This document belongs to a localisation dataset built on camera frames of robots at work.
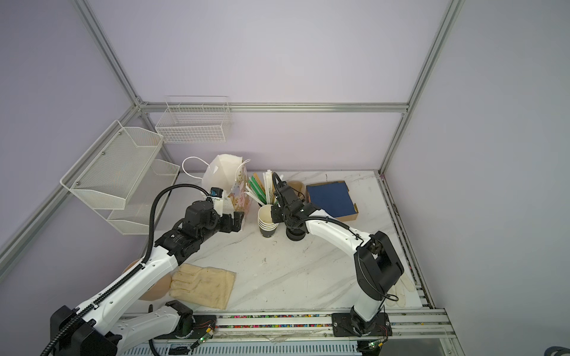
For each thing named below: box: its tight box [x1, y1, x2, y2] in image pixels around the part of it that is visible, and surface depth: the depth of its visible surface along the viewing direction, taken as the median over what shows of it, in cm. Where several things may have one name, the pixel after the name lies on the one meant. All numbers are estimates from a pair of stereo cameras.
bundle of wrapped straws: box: [244, 169, 276, 206], surface depth 95 cm
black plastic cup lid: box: [285, 227, 306, 242], surface depth 95 cm
